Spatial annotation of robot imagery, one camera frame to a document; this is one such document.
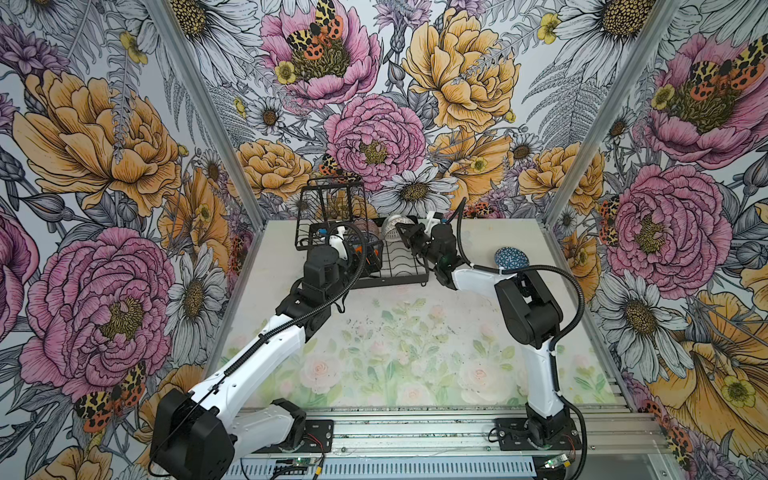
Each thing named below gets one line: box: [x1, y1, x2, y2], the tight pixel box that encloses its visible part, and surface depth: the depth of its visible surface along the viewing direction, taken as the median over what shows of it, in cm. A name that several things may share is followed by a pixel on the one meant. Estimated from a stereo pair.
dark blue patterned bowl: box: [494, 246, 530, 270], surface depth 110 cm
